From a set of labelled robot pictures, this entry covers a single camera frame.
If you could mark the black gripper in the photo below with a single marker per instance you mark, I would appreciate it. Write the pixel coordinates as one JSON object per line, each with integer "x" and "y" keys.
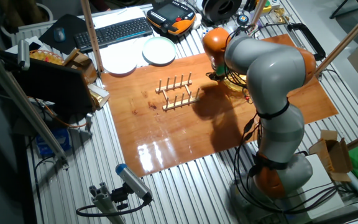
{"x": 217, "y": 76}

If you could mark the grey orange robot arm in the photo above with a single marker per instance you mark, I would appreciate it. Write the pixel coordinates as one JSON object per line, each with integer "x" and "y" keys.
{"x": 272, "y": 71}

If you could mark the wooden dish rack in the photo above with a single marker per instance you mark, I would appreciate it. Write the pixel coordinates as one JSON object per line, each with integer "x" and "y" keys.
{"x": 179, "y": 102}

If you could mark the rubik's cube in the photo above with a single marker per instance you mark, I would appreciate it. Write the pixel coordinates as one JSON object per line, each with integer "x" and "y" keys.
{"x": 204, "y": 31}

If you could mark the small white figure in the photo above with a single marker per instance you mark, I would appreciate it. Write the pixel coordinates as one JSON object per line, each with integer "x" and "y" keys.
{"x": 197, "y": 21}

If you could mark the small round black device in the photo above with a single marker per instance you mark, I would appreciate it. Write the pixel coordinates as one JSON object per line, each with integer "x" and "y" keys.
{"x": 242, "y": 19}

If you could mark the pale green plate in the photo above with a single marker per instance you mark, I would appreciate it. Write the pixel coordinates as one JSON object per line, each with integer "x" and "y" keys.
{"x": 159, "y": 50}

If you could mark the black round spool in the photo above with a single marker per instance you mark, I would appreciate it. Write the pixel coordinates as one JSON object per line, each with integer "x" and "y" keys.
{"x": 222, "y": 9}

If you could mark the large wooden board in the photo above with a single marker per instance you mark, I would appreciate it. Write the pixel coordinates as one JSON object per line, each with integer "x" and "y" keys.
{"x": 172, "y": 133}

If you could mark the black orange teach pendant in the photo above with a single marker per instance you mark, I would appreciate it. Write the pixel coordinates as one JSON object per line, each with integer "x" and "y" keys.
{"x": 171, "y": 15}

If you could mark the black keyboard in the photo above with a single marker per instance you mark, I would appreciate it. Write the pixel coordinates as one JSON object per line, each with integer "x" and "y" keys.
{"x": 113, "y": 32}

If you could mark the white cardboard box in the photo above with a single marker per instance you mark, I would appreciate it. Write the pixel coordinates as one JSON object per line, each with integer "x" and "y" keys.
{"x": 99, "y": 95}

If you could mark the brown wooden box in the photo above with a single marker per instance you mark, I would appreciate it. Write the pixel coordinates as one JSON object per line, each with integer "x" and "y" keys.
{"x": 81, "y": 63}

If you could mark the open cardboard box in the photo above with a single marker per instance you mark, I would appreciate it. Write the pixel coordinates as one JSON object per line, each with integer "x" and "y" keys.
{"x": 332, "y": 155}

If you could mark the black mouse pad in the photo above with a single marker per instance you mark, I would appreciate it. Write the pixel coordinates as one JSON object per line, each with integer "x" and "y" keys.
{"x": 70, "y": 28}

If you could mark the black monitor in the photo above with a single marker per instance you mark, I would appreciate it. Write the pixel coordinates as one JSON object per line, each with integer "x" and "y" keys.
{"x": 54, "y": 84}

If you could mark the blue computer mouse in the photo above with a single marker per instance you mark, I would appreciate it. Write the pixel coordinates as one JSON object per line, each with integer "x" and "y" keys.
{"x": 59, "y": 34}

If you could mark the aluminium profile stand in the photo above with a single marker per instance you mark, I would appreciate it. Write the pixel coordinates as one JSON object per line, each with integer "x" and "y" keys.
{"x": 104, "y": 202}

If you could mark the blue box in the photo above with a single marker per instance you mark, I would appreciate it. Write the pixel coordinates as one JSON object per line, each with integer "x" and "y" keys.
{"x": 53, "y": 141}

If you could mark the long aluminium bar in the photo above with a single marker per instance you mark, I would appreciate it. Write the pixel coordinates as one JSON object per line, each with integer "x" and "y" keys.
{"x": 23, "y": 102}

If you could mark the grey camera with blue cap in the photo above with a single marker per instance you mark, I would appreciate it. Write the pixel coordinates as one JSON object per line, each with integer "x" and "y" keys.
{"x": 134, "y": 182}

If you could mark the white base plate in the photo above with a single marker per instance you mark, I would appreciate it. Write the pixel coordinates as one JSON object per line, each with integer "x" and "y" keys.
{"x": 325, "y": 186}

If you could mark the grey mounted camera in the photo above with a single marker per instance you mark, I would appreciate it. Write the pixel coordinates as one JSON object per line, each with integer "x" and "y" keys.
{"x": 23, "y": 54}

